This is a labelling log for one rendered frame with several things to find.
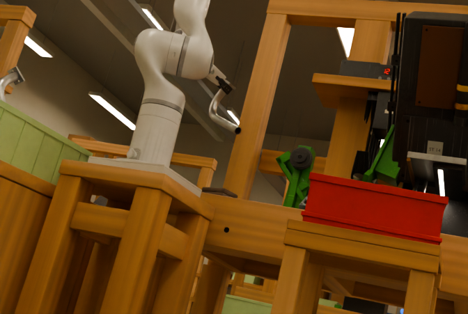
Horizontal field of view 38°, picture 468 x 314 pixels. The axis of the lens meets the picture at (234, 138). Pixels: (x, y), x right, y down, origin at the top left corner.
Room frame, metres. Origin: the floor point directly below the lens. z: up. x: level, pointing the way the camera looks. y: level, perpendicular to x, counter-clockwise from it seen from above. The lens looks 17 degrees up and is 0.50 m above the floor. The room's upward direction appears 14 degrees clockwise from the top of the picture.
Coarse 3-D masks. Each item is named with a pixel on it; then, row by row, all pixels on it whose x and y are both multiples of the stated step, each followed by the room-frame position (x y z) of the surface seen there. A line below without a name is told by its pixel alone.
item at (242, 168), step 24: (264, 24) 2.61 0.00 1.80; (288, 24) 2.62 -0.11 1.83; (360, 24) 2.46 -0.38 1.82; (384, 24) 2.42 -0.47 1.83; (264, 48) 2.60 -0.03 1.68; (360, 48) 2.45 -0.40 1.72; (384, 48) 2.41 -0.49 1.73; (264, 72) 2.59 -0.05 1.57; (264, 96) 2.58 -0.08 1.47; (240, 120) 2.61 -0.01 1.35; (264, 120) 2.61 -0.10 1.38; (336, 120) 2.46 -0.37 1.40; (360, 120) 2.43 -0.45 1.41; (240, 144) 2.60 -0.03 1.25; (336, 144) 2.45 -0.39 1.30; (360, 144) 2.42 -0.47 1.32; (240, 168) 2.59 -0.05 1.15; (336, 168) 2.45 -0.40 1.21; (240, 192) 2.58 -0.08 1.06
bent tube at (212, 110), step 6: (228, 84) 2.51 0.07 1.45; (216, 96) 2.53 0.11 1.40; (222, 96) 2.53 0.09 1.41; (216, 102) 2.53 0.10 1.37; (210, 108) 2.53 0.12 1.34; (216, 108) 2.53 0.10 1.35; (210, 114) 2.51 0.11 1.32; (216, 114) 2.50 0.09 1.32; (216, 120) 2.48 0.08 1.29; (222, 120) 2.45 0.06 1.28; (222, 126) 2.46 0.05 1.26; (228, 126) 2.42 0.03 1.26; (234, 126) 2.40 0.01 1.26; (234, 132) 2.40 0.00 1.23
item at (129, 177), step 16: (64, 160) 1.76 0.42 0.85; (80, 176) 1.73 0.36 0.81; (96, 176) 1.71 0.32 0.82; (112, 176) 1.69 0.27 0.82; (128, 176) 1.67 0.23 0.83; (144, 176) 1.65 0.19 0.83; (160, 176) 1.63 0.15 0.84; (96, 192) 1.92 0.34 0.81; (112, 192) 1.85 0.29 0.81; (128, 192) 1.79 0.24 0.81; (176, 192) 1.69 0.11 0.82; (176, 208) 1.84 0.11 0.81; (192, 208) 1.79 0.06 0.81; (208, 208) 1.87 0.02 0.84
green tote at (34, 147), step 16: (0, 112) 1.76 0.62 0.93; (16, 112) 1.80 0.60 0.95; (0, 128) 1.78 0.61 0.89; (16, 128) 1.82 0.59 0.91; (32, 128) 1.87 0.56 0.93; (48, 128) 1.92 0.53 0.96; (0, 144) 1.79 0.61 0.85; (16, 144) 1.84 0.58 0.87; (32, 144) 1.89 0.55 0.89; (48, 144) 1.94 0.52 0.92; (64, 144) 1.99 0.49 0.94; (16, 160) 1.86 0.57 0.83; (32, 160) 1.91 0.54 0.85; (48, 160) 1.96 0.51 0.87; (80, 160) 2.07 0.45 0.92; (48, 176) 1.98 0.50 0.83
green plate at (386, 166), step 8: (392, 128) 2.01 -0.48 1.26; (392, 136) 2.02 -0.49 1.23; (384, 144) 2.02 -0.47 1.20; (392, 144) 2.02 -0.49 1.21; (384, 152) 2.03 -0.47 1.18; (392, 152) 2.02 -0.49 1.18; (376, 160) 2.02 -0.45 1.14; (384, 160) 2.03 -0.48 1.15; (376, 168) 2.03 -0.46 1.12; (384, 168) 2.02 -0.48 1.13; (392, 168) 2.02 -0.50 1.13; (376, 176) 2.09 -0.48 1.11; (384, 176) 2.05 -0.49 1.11; (392, 176) 2.01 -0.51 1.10; (392, 184) 2.09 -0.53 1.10
